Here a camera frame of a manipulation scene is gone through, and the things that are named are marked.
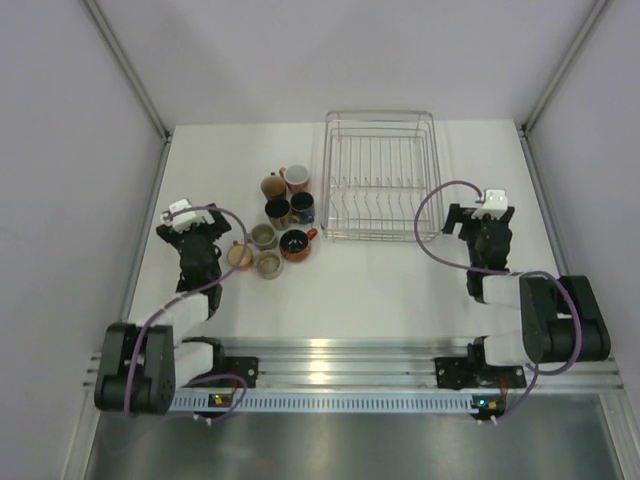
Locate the mauve brown mug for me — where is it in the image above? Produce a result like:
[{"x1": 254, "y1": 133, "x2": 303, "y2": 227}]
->
[{"x1": 260, "y1": 172, "x2": 288, "y2": 200}]

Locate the metal wire dish rack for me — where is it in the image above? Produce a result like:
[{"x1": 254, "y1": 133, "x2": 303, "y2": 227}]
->
[{"x1": 320, "y1": 109, "x2": 445, "y2": 242}]

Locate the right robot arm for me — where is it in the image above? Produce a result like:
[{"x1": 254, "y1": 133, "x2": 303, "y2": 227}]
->
[{"x1": 443, "y1": 204, "x2": 611, "y2": 386}]

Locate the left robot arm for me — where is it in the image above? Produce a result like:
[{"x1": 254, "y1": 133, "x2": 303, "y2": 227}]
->
[{"x1": 94, "y1": 199, "x2": 231, "y2": 415}]

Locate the small orange cup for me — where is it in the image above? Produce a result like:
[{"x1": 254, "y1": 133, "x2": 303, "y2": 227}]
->
[{"x1": 226, "y1": 241, "x2": 254, "y2": 271}]

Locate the beige grey cup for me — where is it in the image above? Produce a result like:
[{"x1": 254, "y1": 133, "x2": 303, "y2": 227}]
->
[{"x1": 248, "y1": 224, "x2": 279, "y2": 251}]

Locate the dark brown mug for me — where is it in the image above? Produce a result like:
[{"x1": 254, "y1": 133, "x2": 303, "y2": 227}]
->
[{"x1": 265, "y1": 198, "x2": 291, "y2": 231}]

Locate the beige speckled cup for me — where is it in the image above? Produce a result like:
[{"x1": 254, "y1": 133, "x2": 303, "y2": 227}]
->
[{"x1": 254, "y1": 250, "x2": 283, "y2": 280}]

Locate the orange mug white rim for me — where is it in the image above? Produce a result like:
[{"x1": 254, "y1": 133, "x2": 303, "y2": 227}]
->
[{"x1": 279, "y1": 228, "x2": 318, "y2": 262}]

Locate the blue mug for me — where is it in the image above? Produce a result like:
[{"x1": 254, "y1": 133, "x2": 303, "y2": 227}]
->
[{"x1": 290, "y1": 192, "x2": 315, "y2": 225}]

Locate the pink mug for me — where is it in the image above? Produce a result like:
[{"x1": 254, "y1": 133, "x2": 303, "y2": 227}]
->
[{"x1": 279, "y1": 165, "x2": 310, "y2": 194}]

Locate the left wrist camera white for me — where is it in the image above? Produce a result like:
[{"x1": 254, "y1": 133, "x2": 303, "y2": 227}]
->
[{"x1": 161, "y1": 198, "x2": 206, "y2": 233}]

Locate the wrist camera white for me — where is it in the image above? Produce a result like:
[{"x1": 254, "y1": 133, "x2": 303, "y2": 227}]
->
[
  {"x1": 161, "y1": 198, "x2": 206, "y2": 233},
  {"x1": 472, "y1": 188, "x2": 509, "y2": 220}
]

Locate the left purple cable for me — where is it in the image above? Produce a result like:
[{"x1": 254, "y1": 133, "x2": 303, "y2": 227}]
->
[{"x1": 123, "y1": 204, "x2": 252, "y2": 420}]

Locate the purple cable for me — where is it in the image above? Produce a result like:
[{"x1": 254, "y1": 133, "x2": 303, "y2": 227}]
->
[
  {"x1": 414, "y1": 180, "x2": 586, "y2": 421},
  {"x1": 123, "y1": 204, "x2": 252, "y2": 420}
]

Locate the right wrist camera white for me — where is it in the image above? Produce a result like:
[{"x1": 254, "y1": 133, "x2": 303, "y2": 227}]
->
[{"x1": 472, "y1": 188, "x2": 509, "y2": 220}]

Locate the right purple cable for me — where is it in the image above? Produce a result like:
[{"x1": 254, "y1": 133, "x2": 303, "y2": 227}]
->
[{"x1": 414, "y1": 180, "x2": 586, "y2": 421}]

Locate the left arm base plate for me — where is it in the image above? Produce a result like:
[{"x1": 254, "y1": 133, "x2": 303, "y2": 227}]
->
[{"x1": 211, "y1": 356, "x2": 260, "y2": 389}]

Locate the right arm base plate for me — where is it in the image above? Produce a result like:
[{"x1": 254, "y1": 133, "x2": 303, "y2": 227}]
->
[{"x1": 434, "y1": 357, "x2": 527, "y2": 391}]

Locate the aluminium mounting rail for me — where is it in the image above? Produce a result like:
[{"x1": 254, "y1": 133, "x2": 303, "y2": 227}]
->
[{"x1": 221, "y1": 337, "x2": 624, "y2": 394}]

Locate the white slotted cable duct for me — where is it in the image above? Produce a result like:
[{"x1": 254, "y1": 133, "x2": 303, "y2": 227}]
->
[{"x1": 169, "y1": 390, "x2": 484, "y2": 414}]

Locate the left frame post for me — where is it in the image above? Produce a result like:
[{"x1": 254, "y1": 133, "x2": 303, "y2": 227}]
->
[{"x1": 79, "y1": 0, "x2": 174, "y2": 141}]

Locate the frame post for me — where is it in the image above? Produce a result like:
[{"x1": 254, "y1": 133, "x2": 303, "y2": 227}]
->
[
  {"x1": 79, "y1": 0, "x2": 174, "y2": 141},
  {"x1": 517, "y1": 0, "x2": 614, "y2": 132}
]

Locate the right frame post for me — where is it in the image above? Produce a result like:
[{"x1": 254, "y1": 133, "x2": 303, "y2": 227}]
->
[{"x1": 517, "y1": 0, "x2": 614, "y2": 132}]

